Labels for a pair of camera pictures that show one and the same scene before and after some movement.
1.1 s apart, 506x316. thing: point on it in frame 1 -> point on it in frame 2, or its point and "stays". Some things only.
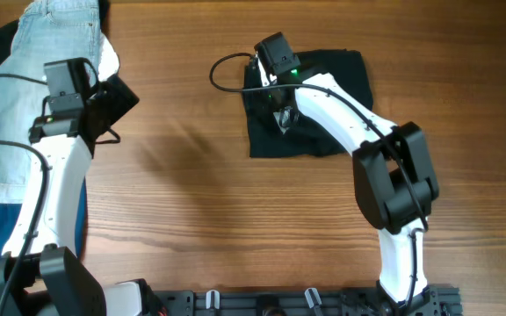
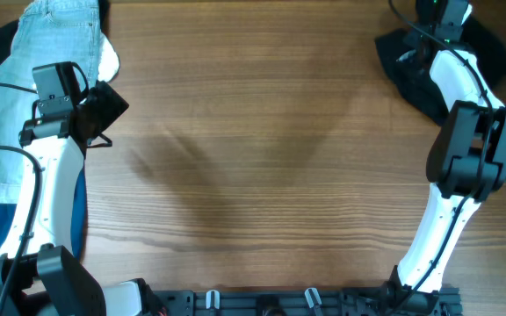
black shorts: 307,139 -> 412,75
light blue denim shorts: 14,92 stays
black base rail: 436,300 stays
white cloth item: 110,61 stays
